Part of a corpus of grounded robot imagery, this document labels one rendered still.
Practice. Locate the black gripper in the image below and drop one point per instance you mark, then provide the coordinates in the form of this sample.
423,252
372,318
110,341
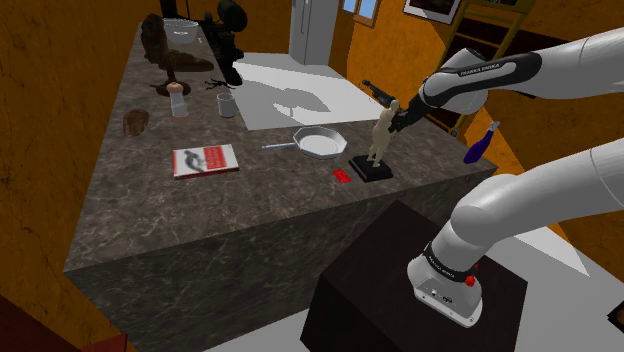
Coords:
407,116

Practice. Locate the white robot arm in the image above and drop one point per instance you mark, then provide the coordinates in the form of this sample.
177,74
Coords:
536,190

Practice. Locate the beige figure on black base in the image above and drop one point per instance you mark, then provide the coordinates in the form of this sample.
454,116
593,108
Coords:
381,134

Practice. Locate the blue spray bottle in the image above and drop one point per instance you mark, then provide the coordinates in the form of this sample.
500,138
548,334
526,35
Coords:
479,146

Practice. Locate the red card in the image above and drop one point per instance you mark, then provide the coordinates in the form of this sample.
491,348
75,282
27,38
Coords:
342,176

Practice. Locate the grey frying pan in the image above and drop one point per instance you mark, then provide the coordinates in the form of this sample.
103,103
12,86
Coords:
319,144

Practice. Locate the yellow framed dark shelf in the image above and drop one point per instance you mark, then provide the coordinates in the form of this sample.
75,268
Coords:
507,38

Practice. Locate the grey refrigerator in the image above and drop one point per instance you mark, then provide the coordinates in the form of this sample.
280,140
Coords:
312,29

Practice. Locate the black robot stand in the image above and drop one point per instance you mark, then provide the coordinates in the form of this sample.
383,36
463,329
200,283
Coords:
380,292

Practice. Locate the grey cup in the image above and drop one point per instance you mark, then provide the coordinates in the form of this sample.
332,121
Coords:
226,106

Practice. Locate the small black lizard figure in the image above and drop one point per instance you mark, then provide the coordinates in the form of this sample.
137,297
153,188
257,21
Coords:
217,84

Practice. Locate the red and white book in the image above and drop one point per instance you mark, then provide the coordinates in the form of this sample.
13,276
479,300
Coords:
207,161

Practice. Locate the clear mill with wooden top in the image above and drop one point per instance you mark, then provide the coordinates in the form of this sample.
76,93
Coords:
178,103

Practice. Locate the brown stemmed dish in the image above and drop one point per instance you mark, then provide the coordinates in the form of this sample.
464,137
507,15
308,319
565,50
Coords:
163,88

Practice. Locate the dark brown rough sculpture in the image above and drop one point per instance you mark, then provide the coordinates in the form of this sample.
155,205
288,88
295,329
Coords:
155,41

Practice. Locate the brown rock lump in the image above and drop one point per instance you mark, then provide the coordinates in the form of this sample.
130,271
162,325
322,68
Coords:
135,122

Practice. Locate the dark red cabinet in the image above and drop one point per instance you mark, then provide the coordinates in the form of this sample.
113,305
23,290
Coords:
44,331

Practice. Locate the framed wall picture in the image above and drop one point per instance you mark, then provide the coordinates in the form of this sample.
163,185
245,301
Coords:
431,8

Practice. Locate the window with wooden frame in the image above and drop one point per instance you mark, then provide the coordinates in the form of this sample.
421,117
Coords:
361,8

